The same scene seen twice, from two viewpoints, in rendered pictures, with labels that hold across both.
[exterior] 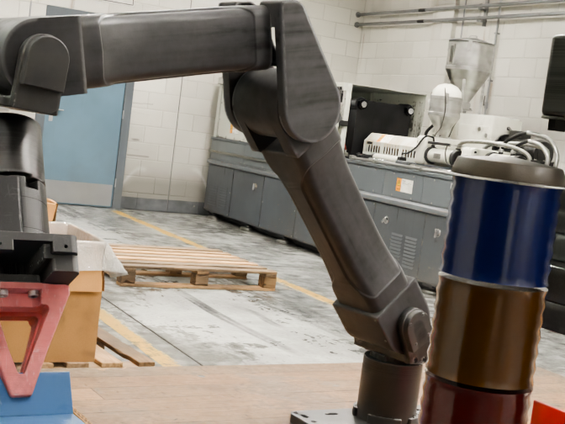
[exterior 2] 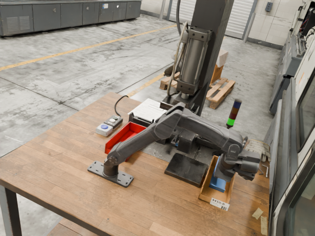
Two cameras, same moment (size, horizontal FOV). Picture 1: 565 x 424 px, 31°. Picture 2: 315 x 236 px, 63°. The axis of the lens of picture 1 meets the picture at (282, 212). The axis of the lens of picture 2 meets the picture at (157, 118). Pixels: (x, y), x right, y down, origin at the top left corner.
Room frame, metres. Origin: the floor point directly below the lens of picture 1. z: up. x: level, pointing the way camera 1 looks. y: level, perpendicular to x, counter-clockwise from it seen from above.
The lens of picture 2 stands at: (1.48, 0.60, 1.70)
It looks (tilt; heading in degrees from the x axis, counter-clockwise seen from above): 29 degrees down; 229
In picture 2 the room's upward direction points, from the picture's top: 11 degrees clockwise
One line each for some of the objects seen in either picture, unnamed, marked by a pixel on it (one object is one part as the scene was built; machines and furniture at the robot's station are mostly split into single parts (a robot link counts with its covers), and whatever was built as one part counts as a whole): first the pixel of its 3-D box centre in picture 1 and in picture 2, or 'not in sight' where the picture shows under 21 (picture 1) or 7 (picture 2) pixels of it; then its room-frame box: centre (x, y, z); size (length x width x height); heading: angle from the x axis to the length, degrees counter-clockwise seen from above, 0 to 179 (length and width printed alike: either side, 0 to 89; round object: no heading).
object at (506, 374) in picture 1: (485, 327); (235, 109); (0.35, -0.08, 1.14); 0.04 x 0.04 x 0.03
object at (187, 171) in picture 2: not in sight; (186, 168); (0.69, -0.01, 0.91); 0.17 x 0.16 x 0.02; 122
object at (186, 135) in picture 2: not in sight; (176, 130); (0.61, -0.21, 0.98); 0.20 x 0.10 x 0.01; 122
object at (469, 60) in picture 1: (473, 103); not in sight; (8.72, -1.52, 1.60); 2.54 x 0.84 x 1.26; 28
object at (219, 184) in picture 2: not in sight; (219, 178); (0.60, 0.12, 0.92); 0.15 x 0.07 x 0.03; 33
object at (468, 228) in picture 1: (499, 229); (237, 103); (0.35, -0.08, 1.17); 0.04 x 0.04 x 0.03
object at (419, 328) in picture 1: (393, 330); (114, 156); (1.02, -0.13, 1.00); 0.09 x 0.06 x 0.06; 40
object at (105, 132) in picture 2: not in sight; (104, 131); (0.91, -0.44, 0.90); 0.07 x 0.07 x 0.06; 32
